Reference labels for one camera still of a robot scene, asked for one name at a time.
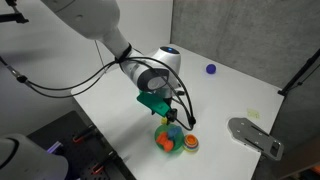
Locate green plastic bowl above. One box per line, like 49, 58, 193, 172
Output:
154, 123, 185, 154

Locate black tripod stand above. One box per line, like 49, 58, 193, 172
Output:
277, 48, 320, 98

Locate rainbow stacking cups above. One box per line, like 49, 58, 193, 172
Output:
183, 133, 200, 153

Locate yellow sticky note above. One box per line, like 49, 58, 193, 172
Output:
247, 108, 260, 119

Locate black perforated breadboard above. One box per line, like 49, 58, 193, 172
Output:
27, 110, 136, 180

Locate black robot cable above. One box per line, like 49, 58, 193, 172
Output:
0, 49, 197, 132

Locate grey metal plate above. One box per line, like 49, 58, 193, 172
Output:
227, 117, 285, 162

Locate blue animal toy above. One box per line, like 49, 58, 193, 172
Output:
166, 125, 183, 140

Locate orange toy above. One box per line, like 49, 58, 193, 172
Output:
155, 131, 175, 153

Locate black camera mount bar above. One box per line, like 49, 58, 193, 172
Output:
0, 0, 30, 25

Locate black orange spring clamp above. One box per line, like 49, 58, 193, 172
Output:
90, 150, 118, 176
72, 123, 98, 144

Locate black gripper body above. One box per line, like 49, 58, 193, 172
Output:
160, 87, 184, 110

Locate blue ball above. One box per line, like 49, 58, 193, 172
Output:
205, 63, 217, 75

